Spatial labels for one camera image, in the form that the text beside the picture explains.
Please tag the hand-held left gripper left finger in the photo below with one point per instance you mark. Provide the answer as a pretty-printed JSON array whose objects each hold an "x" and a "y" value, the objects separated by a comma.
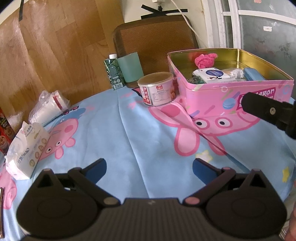
[{"x": 96, "y": 170}]

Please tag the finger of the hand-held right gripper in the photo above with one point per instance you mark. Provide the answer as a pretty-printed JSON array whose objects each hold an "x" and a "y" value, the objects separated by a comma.
[{"x": 259, "y": 105}]

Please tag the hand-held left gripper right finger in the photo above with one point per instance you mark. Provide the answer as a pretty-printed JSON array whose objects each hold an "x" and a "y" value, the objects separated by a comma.
[{"x": 203, "y": 170}]

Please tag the blue glasses case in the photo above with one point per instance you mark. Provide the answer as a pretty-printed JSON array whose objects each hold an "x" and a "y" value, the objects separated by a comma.
[{"x": 254, "y": 74}]

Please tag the clear plastic swab box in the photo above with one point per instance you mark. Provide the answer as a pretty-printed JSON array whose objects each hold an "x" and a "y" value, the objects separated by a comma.
[{"x": 233, "y": 73}]

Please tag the pink printed tin box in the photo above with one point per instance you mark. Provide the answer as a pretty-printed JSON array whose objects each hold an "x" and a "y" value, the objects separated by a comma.
[{"x": 212, "y": 102}]

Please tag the white blue wipes pack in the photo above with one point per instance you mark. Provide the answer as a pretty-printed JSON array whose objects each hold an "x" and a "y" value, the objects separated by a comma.
[{"x": 214, "y": 74}]

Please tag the white green printed pack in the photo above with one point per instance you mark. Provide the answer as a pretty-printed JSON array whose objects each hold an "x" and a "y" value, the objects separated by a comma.
[{"x": 196, "y": 80}]

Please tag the pink fluffy cloth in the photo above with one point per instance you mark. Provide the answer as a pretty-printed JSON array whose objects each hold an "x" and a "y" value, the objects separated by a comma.
[{"x": 205, "y": 59}]

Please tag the printed blue blanket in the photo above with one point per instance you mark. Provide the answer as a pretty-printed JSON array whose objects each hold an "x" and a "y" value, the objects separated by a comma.
[{"x": 143, "y": 139}]

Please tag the white tissue pack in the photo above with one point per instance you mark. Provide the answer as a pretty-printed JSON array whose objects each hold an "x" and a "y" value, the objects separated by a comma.
[{"x": 25, "y": 148}]

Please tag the plastic bag of paper cups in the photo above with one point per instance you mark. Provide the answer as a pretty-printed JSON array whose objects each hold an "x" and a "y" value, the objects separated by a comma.
[{"x": 48, "y": 106}]

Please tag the round pink label can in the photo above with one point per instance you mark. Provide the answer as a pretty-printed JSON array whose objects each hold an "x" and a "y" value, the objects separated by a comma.
[{"x": 157, "y": 90}]

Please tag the red snack box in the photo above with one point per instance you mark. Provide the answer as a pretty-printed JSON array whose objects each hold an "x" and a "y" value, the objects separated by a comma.
[{"x": 5, "y": 134}]

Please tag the green drink carton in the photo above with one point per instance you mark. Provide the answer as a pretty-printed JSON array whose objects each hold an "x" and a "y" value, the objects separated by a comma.
[{"x": 113, "y": 71}]

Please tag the teal box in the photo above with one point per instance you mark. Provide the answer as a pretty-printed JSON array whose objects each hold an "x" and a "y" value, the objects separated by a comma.
[{"x": 130, "y": 67}]

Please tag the wooden board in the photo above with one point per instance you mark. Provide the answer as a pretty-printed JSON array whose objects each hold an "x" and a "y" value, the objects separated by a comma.
[{"x": 53, "y": 51}]

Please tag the black tape cross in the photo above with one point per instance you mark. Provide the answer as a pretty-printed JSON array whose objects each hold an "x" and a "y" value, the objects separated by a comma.
[{"x": 161, "y": 10}]

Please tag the black tape strip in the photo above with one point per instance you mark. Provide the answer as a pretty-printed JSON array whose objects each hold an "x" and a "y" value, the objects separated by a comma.
[{"x": 21, "y": 9}]

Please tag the white window frame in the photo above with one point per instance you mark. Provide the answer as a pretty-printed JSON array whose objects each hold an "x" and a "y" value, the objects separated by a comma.
[{"x": 233, "y": 25}]

